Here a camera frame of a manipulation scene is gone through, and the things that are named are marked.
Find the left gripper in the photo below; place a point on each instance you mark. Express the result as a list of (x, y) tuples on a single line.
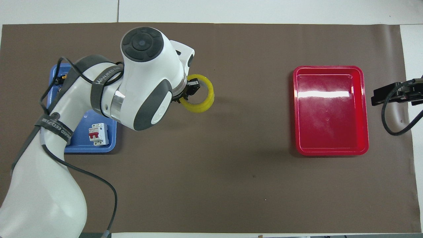
[(187, 92)]

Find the yellow tape roll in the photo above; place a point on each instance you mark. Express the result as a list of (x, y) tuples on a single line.
[(205, 105)]

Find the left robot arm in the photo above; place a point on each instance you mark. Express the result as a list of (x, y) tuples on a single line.
[(145, 82)]

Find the red plastic tray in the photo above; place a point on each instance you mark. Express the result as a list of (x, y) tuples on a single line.
[(330, 112)]

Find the white circuit breaker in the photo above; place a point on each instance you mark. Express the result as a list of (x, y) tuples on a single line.
[(98, 134)]

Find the blue plastic tray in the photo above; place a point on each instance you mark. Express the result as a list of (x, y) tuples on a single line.
[(99, 148)]

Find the small black connector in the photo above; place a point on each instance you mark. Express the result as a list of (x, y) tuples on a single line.
[(61, 79)]

